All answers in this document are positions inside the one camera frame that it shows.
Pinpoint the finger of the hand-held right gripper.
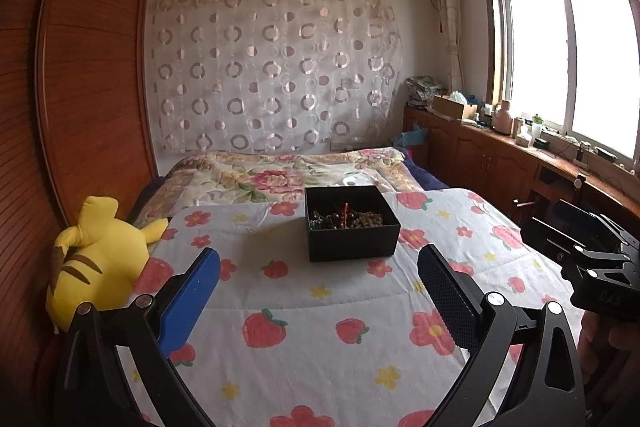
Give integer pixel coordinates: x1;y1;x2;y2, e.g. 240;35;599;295
520;217;628;269
550;174;626;240

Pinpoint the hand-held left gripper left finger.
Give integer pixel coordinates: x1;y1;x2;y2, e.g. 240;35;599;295
52;248;222;427

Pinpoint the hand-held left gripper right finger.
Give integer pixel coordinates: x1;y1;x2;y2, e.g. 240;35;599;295
416;244;587;427

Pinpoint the black jewelry box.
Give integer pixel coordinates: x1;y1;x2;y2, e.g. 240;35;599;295
304;185;402;263

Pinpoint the pale grey bead necklace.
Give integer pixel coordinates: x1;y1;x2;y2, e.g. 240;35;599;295
350;208;385;229

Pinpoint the brown wooden bead bracelet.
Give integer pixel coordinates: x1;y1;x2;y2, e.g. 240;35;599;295
319;213;351;231

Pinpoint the person's right hand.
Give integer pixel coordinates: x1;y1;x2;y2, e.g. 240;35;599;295
579;310;640;409

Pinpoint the white tissue pack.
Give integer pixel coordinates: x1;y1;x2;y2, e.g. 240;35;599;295
513;117;532;150

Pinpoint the yellow plush toy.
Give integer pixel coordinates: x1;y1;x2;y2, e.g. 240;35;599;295
46;195;170;336

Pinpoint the wooden side cabinet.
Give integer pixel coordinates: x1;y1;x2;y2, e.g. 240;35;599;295
402;104;640;250

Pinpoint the navy blue sheet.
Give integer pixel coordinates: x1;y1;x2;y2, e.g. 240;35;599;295
402;154;452;192

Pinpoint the pink teapot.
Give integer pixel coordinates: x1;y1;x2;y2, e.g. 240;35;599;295
492;99;516;136

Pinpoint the white strawberry flower bedsheet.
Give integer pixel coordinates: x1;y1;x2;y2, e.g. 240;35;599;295
115;187;587;427

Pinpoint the beige floral quilt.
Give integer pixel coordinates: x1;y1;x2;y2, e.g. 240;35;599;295
165;148;422;208

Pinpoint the blue plastic bag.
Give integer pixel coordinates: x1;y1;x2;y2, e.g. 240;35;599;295
399;122;427;146

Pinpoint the cardboard box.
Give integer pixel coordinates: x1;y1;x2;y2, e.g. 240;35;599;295
432;93;480;122

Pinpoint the window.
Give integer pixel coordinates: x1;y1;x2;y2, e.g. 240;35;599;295
479;0;640;175

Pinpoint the stack of magazines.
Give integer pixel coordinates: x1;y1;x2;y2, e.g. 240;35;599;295
405;76;449;110

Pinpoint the window side curtain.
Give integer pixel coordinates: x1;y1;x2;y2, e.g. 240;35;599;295
429;0;469;96

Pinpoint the circle patterned sheer curtain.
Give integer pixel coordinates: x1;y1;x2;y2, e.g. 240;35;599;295
145;0;404;156

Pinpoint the wooden wardrobe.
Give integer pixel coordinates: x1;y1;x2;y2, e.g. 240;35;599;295
0;0;159;408

